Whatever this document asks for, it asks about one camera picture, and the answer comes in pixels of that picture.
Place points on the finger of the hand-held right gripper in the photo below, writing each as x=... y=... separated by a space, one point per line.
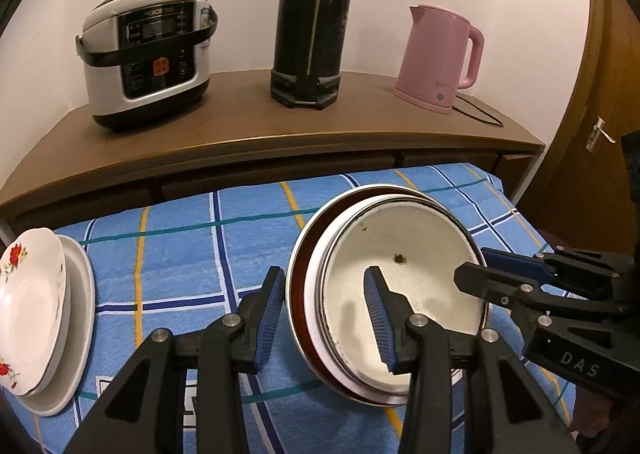
x=485 y=279
x=515 y=264

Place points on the grey round plate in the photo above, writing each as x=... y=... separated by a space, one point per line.
x=80 y=314

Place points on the pink electric kettle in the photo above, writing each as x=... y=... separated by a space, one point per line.
x=430 y=63

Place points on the red rose white plate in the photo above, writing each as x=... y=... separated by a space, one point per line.
x=30 y=304

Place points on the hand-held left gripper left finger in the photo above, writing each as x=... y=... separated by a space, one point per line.
x=267 y=319

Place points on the stainless steel bowl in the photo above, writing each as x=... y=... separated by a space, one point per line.
x=292 y=284

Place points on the blue checked tablecloth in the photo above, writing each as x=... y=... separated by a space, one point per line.
x=200 y=254

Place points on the black thermos flask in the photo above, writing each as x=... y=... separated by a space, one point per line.
x=300 y=33

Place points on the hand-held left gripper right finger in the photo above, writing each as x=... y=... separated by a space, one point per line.
x=377 y=324

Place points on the white rice cooker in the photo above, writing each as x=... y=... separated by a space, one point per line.
x=105 y=83

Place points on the wooden door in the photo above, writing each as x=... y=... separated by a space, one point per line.
x=600 y=58

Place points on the wooden sideboard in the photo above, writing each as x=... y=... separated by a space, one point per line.
x=250 y=118

